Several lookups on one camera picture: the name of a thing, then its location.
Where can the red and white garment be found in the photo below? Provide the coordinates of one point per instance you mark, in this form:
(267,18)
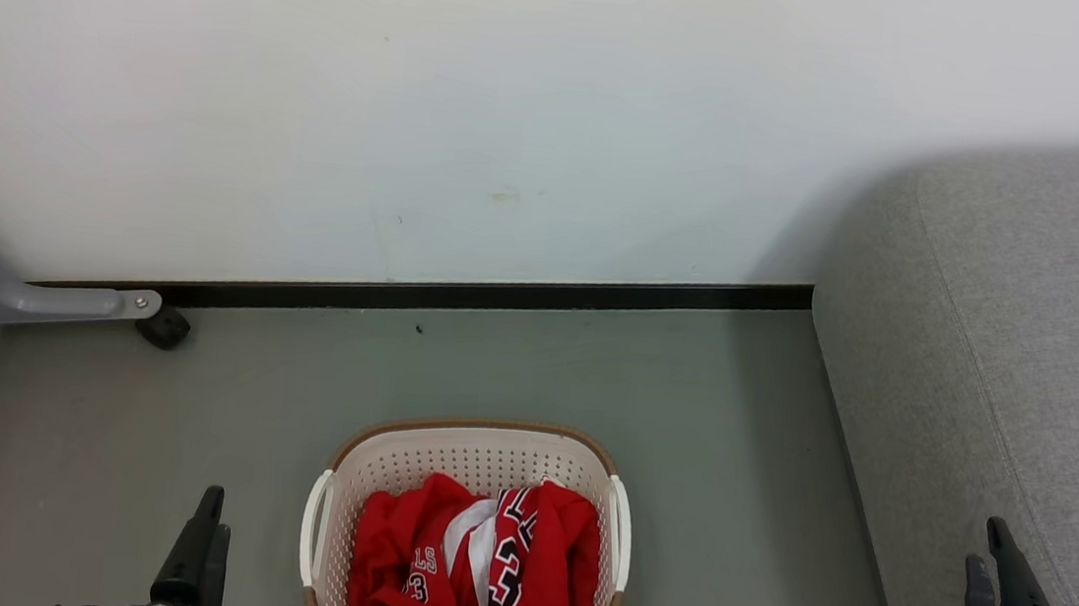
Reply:
(468,531)

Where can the red basketball jersey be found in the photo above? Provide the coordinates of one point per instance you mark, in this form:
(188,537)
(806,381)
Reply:
(559,562)

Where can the grey fabric sofa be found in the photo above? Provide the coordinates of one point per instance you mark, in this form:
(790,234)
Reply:
(1041,341)

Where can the black caster wheel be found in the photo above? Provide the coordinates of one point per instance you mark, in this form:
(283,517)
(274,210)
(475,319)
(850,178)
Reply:
(165,327)

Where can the white perforated laundry basket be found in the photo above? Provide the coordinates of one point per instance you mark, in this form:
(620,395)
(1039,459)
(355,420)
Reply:
(475,455)

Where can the black baseboard strip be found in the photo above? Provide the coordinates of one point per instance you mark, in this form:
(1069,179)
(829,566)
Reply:
(501,295)

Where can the grey metal frame leg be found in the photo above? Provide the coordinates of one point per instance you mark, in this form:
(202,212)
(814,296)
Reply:
(25,299)

